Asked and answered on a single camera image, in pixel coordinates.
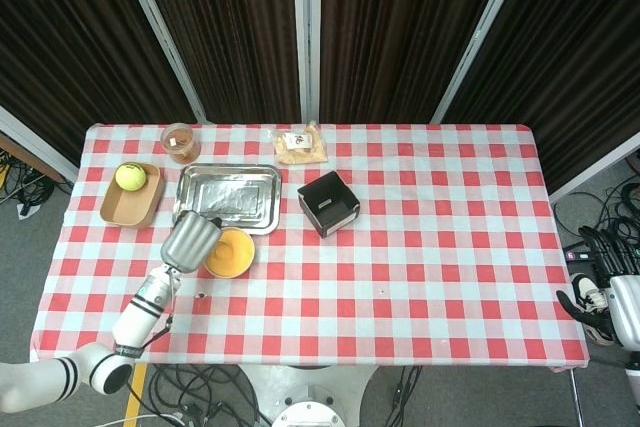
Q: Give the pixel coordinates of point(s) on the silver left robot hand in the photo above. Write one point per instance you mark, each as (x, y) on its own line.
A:
(190, 242)

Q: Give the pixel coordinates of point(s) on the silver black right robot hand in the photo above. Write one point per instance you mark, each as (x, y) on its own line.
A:
(625, 307)

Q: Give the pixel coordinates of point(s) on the grey round robot base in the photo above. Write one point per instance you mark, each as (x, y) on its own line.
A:
(307, 397)

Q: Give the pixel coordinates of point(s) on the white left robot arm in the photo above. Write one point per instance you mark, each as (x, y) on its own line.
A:
(142, 312)

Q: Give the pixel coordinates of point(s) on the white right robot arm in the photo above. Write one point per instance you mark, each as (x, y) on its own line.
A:
(634, 377)

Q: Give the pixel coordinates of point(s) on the beige bowl of orange powder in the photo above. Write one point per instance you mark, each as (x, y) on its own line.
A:
(235, 252)

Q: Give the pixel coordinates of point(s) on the stainless steel rectangular tray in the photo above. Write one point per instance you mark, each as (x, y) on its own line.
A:
(227, 197)

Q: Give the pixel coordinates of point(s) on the black and white sneaker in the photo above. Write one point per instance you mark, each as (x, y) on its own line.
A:
(587, 292)

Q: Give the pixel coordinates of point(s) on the brown paper food container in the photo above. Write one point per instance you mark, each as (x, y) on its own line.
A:
(127, 207)

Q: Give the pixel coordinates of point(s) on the black power strip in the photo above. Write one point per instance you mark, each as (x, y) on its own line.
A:
(577, 253)

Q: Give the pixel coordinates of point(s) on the yellow-green tennis ball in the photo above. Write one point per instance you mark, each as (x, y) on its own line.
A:
(131, 176)

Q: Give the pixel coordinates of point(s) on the clear plastic snack jar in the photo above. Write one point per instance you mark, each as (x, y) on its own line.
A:
(180, 142)

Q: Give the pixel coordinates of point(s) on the black open cardboard box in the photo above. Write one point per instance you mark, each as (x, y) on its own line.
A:
(330, 227)

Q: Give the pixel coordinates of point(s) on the clear bag of biscuits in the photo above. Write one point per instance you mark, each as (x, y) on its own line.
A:
(300, 144)

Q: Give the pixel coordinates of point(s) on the yellow floor tape strip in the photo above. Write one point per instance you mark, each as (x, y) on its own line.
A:
(135, 392)

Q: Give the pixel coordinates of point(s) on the red white checkered tablecloth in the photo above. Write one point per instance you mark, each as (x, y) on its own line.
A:
(400, 287)

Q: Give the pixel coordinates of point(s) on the dark brown curtain panel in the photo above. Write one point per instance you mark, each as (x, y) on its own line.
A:
(235, 32)
(575, 72)
(400, 32)
(65, 47)

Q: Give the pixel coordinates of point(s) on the white partition base rail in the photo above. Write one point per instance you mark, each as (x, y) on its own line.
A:
(595, 169)
(35, 142)

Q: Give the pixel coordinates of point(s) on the white partition frame post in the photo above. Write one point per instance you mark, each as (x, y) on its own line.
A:
(160, 32)
(306, 32)
(482, 32)

